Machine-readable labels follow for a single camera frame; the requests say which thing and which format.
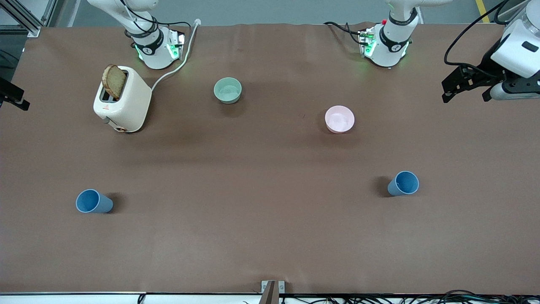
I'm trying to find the blue plastic cup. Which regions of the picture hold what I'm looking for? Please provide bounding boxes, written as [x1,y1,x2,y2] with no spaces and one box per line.
[76,189,114,214]
[387,171,420,197]

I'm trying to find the metal connector plate with LED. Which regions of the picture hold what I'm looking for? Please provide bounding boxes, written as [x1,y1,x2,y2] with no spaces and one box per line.
[358,27,377,58]

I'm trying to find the brown bread slice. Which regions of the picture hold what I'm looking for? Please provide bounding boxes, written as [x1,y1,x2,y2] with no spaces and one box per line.
[102,64,127,100]

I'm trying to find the cream white toaster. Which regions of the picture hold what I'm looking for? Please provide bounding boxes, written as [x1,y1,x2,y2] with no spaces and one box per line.
[93,65,152,133]

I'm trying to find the pink bowl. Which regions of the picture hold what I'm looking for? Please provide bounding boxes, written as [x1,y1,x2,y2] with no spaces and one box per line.
[324,105,355,134]

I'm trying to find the green bowl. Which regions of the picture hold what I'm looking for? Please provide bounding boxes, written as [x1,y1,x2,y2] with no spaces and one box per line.
[213,77,243,104]

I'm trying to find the brown table cover sheet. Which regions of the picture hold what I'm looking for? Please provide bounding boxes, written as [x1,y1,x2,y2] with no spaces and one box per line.
[0,22,540,295]

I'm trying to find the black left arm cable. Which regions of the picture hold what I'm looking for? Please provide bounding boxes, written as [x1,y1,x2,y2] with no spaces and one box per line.
[444,0,513,81]

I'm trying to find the aluminium frame profile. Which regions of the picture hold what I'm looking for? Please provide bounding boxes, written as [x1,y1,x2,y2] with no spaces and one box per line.
[0,0,59,38]
[504,0,533,25]

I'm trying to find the black arm base cable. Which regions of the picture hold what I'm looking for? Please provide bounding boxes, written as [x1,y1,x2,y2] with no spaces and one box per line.
[324,21,364,45]

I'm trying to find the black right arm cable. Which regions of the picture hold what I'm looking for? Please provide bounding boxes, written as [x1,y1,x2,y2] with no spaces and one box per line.
[120,0,193,39]

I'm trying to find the white toaster power cable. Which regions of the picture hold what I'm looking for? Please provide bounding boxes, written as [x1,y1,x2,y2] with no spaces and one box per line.
[151,19,201,92]

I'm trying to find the tangled black cables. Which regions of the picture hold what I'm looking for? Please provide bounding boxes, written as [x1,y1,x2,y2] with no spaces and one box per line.
[278,289,540,304]

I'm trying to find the aluminium camera mount post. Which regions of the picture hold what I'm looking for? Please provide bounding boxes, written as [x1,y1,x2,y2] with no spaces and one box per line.
[261,280,286,304]

